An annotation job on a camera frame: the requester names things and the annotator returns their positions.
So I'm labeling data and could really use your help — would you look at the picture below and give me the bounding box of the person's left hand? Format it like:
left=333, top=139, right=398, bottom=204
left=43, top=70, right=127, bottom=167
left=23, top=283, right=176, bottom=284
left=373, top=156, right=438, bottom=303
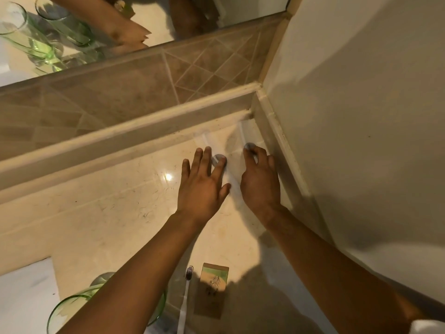
left=175, top=147, right=232, bottom=226

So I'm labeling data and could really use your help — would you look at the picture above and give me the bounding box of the person's right hand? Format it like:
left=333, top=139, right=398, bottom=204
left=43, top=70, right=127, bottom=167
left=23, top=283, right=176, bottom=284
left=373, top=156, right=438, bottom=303
left=239, top=146, right=282, bottom=227

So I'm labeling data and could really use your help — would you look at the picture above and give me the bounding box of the person's right forearm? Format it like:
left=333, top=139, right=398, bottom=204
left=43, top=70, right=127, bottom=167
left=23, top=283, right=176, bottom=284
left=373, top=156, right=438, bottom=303
left=262, top=205, right=435, bottom=334

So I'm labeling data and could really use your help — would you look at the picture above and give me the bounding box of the person's left forearm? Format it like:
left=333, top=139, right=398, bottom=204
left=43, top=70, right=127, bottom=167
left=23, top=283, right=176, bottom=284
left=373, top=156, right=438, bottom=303
left=57, top=212, right=209, bottom=334

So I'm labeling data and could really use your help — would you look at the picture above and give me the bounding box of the clear tube with grey cap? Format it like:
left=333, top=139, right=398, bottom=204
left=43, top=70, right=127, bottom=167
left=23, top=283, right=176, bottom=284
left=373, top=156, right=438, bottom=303
left=195, top=130, right=228, bottom=170
left=239, top=118, right=259, bottom=153

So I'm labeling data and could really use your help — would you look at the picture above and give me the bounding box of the brown cardboard soap box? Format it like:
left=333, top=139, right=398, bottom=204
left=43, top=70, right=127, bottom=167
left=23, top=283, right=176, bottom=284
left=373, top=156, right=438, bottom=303
left=193, top=263, right=230, bottom=320

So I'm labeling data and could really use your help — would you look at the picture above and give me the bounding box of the white toothbrush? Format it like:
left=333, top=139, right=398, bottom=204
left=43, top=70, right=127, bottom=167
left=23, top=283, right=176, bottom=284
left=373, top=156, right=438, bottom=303
left=176, top=266, right=194, bottom=334

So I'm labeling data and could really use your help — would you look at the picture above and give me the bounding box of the green glass tumbler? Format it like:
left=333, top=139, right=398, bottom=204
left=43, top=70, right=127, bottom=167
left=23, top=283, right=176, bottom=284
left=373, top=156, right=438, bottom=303
left=89, top=272, right=168, bottom=327
left=47, top=294, right=105, bottom=334

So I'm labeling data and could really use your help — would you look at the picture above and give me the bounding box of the white cloth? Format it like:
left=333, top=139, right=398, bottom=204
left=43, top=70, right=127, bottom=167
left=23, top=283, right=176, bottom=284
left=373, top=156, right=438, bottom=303
left=410, top=319, right=445, bottom=334

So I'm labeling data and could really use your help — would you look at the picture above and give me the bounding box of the wall mirror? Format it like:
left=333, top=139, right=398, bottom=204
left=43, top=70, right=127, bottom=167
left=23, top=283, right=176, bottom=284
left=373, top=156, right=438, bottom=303
left=0, top=0, right=292, bottom=88

